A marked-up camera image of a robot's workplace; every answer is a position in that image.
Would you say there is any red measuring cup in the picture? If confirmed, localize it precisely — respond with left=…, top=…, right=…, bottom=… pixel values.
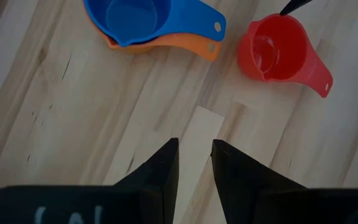
left=237, top=13, right=334, bottom=99

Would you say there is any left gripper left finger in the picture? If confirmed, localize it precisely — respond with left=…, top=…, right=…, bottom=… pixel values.
left=0, top=138, right=180, bottom=224

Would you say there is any blue measuring cup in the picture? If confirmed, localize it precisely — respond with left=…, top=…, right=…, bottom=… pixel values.
left=82, top=0, right=227, bottom=48

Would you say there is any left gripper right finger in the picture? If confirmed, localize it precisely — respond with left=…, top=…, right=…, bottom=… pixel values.
left=210, top=139, right=358, bottom=224

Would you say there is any orange measuring cup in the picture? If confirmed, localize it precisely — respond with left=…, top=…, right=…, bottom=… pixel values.
left=84, top=6, right=222, bottom=62

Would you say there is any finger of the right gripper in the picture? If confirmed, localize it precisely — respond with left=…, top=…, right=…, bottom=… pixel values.
left=279, top=0, right=313, bottom=16

